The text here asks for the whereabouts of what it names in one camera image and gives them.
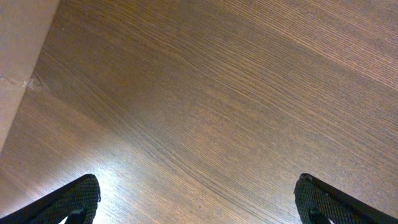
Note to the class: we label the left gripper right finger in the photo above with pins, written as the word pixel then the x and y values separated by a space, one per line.
pixel 319 202

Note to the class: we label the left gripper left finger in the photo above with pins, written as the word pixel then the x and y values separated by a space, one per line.
pixel 75 202

